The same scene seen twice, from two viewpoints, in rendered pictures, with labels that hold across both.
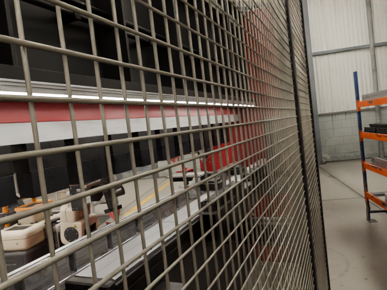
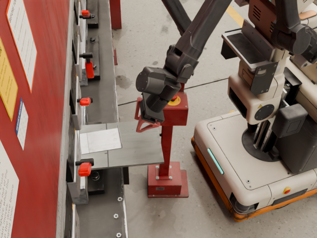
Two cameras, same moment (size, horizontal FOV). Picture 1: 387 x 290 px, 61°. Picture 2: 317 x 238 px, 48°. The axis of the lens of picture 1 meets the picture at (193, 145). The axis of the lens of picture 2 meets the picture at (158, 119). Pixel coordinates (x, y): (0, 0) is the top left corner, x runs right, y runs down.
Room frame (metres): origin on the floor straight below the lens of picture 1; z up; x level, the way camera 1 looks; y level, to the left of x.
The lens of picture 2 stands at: (3.05, -0.23, 1.92)
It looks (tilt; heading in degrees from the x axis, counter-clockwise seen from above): 48 degrees down; 146
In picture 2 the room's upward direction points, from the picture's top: 3 degrees clockwise
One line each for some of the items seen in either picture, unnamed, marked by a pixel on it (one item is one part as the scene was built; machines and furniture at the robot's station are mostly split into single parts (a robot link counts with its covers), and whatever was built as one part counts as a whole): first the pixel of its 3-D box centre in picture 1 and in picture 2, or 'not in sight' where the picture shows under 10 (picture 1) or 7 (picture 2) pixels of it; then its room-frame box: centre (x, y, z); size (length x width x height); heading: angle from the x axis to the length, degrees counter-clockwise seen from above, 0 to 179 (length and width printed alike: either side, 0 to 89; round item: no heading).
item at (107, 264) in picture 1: (229, 194); not in sight; (1.83, -0.17, 0.93); 2.30 x 0.14 x 0.10; 156
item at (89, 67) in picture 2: not in sight; (87, 65); (2.20, 0.06, 1.20); 0.04 x 0.02 x 0.10; 66
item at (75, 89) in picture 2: (202, 136); (61, 94); (2.34, -0.07, 1.26); 0.15 x 0.09 x 0.17; 156
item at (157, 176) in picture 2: not in sight; (163, 172); (2.07, 0.48, 0.13); 0.10 x 0.10 x 0.01; 60
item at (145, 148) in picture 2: (186, 174); (120, 143); (2.38, 0.07, 1.00); 0.26 x 0.18 x 0.01; 66
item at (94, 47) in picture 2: not in sight; (93, 56); (1.79, 0.24, 0.89); 0.30 x 0.05 x 0.03; 156
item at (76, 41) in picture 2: (190, 138); (64, 48); (2.16, 0.01, 1.26); 0.15 x 0.09 x 0.17; 156
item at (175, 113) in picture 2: not in sight; (169, 97); (2.07, 0.48, 0.75); 0.20 x 0.16 x 0.18; 150
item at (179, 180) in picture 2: not in sight; (168, 178); (2.09, 0.50, 0.06); 0.25 x 0.20 x 0.12; 60
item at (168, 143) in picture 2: not in sight; (165, 145); (2.07, 0.48, 0.39); 0.05 x 0.05 x 0.54; 60
